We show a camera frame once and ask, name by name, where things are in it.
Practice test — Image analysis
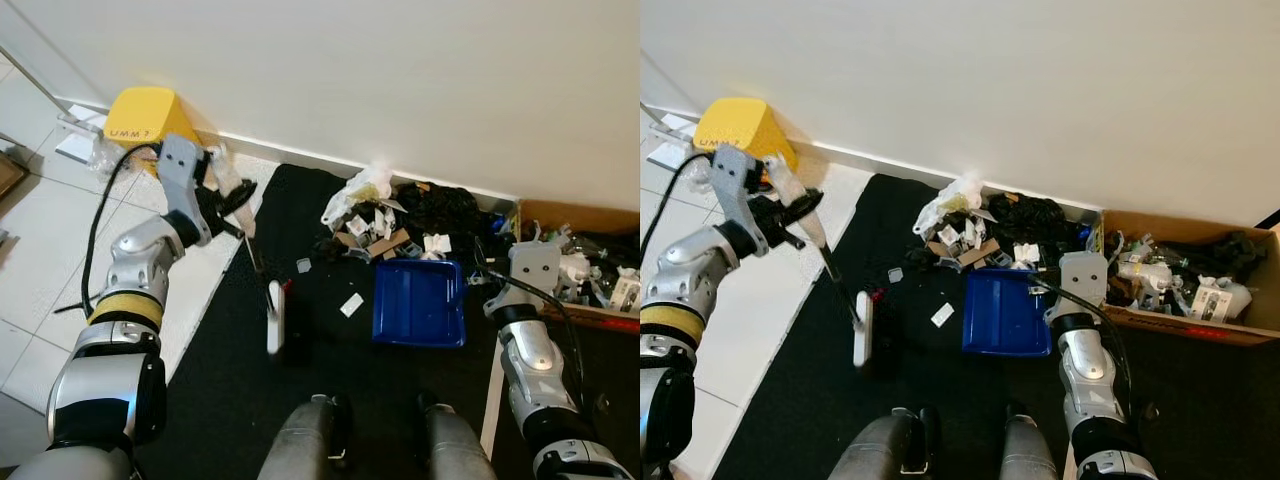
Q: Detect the brown cardboard scrap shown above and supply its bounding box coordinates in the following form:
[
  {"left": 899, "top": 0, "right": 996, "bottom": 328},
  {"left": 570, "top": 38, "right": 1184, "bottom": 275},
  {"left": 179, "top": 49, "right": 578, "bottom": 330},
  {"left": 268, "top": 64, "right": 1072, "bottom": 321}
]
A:
[
  {"left": 955, "top": 238, "right": 999, "bottom": 269},
  {"left": 368, "top": 229, "right": 412, "bottom": 262}
]

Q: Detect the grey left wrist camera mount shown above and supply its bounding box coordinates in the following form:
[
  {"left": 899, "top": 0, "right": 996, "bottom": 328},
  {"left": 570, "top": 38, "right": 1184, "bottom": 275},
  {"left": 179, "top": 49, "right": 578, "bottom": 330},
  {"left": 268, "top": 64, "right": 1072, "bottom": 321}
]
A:
[
  {"left": 157, "top": 133, "right": 214, "bottom": 247},
  {"left": 712, "top": 143, "right": 771, "bottom": 256}
]

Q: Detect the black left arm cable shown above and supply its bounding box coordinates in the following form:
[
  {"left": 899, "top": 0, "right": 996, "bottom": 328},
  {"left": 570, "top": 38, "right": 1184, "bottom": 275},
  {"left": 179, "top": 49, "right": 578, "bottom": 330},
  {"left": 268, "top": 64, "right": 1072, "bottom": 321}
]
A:
[
  {"left": 52, "top": 143, "right": 163, "bottom": 317},
  {"left": 640, "top": 150, "right": 717, "bottom": 263}
]

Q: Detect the brown cardboard box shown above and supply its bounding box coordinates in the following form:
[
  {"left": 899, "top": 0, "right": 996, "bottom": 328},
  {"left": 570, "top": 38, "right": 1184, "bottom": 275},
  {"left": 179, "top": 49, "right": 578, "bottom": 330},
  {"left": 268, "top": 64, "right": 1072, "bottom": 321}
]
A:
[
  {"left": 516, "top": 198, "right": 641, "bottom": 333},
  {"left": 1098, "top": 208, "right": 1280, "bottom": 348}
]

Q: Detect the black crumpled cloth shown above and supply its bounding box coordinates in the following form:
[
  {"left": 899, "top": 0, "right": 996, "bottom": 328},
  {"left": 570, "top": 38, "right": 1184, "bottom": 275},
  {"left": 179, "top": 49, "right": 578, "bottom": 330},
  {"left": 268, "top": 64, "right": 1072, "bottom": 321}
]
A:
[
  {"left": 575, "top": 232, "right": 641, "bottom": 271},
  {"left": 1160, "top": 232, "right": 1266, "bottom": 286}
]

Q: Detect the white brush with cloth-wrapped handle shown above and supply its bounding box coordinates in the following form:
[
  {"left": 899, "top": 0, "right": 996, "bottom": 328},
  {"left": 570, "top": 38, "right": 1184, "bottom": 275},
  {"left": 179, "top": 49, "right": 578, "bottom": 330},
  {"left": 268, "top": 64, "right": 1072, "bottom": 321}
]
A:
[
  {"left": 763, "top": 153, "right": 877, "bottom": 369},
  {"left": 207, "top": 143, "right": 288, "bottom": 355}
]

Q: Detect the blue plastic dustpan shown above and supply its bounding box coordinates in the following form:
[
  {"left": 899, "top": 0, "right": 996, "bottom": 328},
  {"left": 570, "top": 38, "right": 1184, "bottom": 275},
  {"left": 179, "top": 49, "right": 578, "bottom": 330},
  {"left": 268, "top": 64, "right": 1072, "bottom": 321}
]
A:
[
  {"left": 962, "top": 268, "right": 1054, "bottom": 357},
  {"left": 372, "top": 259, "right": 468, "bottom": 349}
]

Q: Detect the yellow plastic box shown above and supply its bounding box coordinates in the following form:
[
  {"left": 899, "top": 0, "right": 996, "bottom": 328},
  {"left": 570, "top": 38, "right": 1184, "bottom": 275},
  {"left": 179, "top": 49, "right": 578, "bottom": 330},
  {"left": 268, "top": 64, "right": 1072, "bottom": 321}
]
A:
[
  {"left": 692, "top": 97, "right": 801, "bottom": 173},
  {"left": 104, "top": 86, "right": 204, "bottom": 173}
]

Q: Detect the brown wooden board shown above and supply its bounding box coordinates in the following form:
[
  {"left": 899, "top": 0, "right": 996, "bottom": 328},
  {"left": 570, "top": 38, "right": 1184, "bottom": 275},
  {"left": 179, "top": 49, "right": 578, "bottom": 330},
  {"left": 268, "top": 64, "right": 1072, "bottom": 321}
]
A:
[{"left": 0, "top": 150, "right": 28, "bottom": 198}]

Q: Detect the clear plastic bag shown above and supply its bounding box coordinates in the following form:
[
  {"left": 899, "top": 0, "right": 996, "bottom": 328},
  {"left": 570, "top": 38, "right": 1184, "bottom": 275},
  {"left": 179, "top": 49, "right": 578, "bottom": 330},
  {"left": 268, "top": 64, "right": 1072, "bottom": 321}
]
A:
[
  {"left": 690, "top": 155, "right": 723, "bottom": 193},
  {"left": 90, "top": 135, "right": 136, "bottom": 181}
]

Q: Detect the grey right robot leg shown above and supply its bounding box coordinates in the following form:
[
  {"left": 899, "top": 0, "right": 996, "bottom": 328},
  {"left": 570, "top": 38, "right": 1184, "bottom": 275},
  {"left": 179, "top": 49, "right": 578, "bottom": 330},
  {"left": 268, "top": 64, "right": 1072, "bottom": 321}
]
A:
[
  {"left": 1000, "top": 402, "right": 1063, "bottom": 480},
  {"left": 418, "top": 391, "right": 499, "bottom": 480}
]

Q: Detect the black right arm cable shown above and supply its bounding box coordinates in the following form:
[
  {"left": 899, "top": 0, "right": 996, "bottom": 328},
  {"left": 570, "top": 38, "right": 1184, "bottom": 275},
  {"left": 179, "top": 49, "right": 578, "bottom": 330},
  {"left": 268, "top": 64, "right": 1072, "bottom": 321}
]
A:
[
  {"left": 468, "top": 258, "right": 591, "bottom": 416},
  {"left": 1028, "top": 276, "right": 1141, "bottom": 426}
]

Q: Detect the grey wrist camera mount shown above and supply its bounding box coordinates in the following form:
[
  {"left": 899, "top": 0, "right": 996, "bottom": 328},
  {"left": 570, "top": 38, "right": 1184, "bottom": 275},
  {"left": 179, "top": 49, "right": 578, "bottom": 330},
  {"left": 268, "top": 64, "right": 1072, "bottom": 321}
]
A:
[
  {"left": 157, "top": 133, "right": 214, "bottom": 247},
  {"left": 1057, "top": 251, "right": 1111, "bottom": 323},
  {"left": 509, "top": 241, "right": 564, "bottom": 304},
  {"left": 712, "top": 143, "right": 771, "bottom": 256}
]

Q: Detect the grey left robot leg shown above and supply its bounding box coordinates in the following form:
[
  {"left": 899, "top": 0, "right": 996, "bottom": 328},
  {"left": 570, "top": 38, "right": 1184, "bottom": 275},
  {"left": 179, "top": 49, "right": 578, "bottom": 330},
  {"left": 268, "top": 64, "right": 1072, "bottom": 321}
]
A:
[
  {"left": 828, "top": 405, "right": 941, "bottom": 480},
  {"left": 257, "top": 394, "right": 353, "bottom": 480}
]

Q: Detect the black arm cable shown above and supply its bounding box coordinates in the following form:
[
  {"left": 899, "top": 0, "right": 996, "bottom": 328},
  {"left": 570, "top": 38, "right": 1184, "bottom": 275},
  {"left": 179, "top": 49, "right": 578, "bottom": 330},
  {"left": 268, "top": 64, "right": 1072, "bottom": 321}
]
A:
[
  {"left": 640, "top": 150, "right": 717, "bottom": 263},
  {"left": 52, "top": 143, "right": 163, "bottom": 317},
  {"left": 1028, "top": 276, "right": 1141, "bottom": 426},
  {"left": 468, "top": 258, "right": 591, "bottom": 416}
]

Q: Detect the grey robot leg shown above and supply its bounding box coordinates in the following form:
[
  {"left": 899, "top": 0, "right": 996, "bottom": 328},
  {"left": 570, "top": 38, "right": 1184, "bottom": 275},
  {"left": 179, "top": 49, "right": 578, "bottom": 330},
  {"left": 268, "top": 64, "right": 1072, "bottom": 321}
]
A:
[
  {"left": 257, "top": 394, "right": 353, "bottom": 480},
  {"left": 1000, "top": 402, "right": 1063, "bottom": 480},
  {"left": 418, "top": 391, "right": 499, "bottom": 480},
  {"left": 828, "top": 405, "right": 941, "bottom": 480}
]

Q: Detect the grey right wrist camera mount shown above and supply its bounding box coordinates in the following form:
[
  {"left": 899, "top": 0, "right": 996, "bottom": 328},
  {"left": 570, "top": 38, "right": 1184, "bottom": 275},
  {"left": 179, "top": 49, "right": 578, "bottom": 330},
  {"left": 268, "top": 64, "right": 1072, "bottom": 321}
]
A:
[
  {"left": 509, "top": 241, "right": 564, "bottom": 304},
  {"left": 1057, "top": 251, "right": 1111, "bottom": 323}
]

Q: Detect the white plastic bag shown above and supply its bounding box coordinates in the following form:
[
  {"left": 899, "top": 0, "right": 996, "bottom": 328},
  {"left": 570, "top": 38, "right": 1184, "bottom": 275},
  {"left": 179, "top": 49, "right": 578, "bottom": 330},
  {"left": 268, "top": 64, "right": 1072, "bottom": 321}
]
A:
[
  {"left": 912, "top": 172, "right": 986, "bottom": 237},
  {"left": 320, "top": 163, "right": 395, "bottom": 229}
]

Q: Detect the white metal rack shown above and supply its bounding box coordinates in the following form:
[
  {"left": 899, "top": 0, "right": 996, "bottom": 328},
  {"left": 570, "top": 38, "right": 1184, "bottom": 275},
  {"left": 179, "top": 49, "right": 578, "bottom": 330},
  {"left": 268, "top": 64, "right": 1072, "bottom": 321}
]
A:
[
  {"left": 0, "top": 45, "right": 109, "bottom": 163},
  {"left": 640, "top": 100, "right": 701, "bottom": 171}
]

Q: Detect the white labelled packet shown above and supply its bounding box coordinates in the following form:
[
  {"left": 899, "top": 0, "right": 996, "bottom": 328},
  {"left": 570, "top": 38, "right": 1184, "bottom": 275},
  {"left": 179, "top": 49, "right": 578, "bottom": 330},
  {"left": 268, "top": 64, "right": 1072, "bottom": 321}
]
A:
[
  {"left": 610, "top": 270, "right": 641, "bottom": 312},
  {"left": 1190, "top": 278, "right": 1251, "bottom": 323}
]

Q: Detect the black rubbish bag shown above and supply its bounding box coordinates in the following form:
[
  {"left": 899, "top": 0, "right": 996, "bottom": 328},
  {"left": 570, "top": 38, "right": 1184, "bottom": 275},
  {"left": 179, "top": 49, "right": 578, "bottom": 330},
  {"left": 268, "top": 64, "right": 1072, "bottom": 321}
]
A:
[
  {"left": 395, "top": 182, "right": 493, "bottom": 256},
  {"left": 985, "top": 192, "right": 1086, "bottom": 263}
]

